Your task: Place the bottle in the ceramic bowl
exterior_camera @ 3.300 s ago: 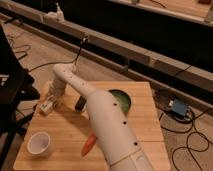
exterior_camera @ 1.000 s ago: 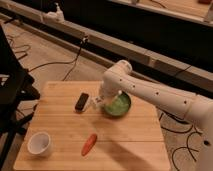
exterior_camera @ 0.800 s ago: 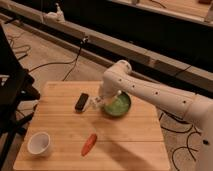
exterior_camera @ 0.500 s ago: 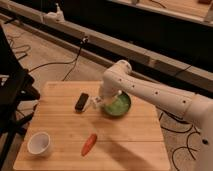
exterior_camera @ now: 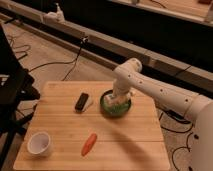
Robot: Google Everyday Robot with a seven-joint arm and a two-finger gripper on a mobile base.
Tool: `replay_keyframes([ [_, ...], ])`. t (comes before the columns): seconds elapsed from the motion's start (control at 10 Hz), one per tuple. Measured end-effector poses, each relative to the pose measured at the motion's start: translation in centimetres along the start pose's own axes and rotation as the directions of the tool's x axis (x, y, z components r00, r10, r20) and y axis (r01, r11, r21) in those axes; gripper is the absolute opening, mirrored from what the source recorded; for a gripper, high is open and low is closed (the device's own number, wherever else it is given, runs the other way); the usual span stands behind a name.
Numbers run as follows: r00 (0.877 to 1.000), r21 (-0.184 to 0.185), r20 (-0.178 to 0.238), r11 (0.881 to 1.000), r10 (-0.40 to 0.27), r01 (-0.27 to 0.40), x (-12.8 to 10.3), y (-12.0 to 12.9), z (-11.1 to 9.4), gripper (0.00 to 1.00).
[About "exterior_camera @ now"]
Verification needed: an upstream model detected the white plastic bottle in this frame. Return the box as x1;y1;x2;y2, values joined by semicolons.
104;93;131;106

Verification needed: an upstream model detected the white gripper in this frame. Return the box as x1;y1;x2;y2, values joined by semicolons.
113;79;131;99

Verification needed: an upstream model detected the green ceramic bowl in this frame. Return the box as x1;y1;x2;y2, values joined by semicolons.
100;90;131;118

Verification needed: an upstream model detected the long metal rail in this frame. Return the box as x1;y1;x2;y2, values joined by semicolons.
0;0;213;97

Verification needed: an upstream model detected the white cup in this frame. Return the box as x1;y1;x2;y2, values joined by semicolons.
27;132;52;157

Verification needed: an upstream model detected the black cable on floor right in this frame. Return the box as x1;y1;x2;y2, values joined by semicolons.
155;106;201;171

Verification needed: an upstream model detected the orange carrot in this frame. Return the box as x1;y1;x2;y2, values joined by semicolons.
81;133;97;156

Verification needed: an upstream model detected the white clamp on rail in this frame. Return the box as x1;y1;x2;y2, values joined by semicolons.
44;3;65;22

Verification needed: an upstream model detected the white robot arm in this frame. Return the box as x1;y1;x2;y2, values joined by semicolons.
113;58;213;171

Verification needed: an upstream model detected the wooden board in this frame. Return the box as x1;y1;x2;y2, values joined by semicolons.
14;81;170;171

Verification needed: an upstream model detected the black and white eraser block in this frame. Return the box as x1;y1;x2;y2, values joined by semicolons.
75;93;93;112

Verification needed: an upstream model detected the black cable on floor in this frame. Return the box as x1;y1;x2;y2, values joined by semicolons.
6;34;90;82
155;106;201;171

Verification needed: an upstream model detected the black cable on floor left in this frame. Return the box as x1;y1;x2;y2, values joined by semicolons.
6;34;90;82

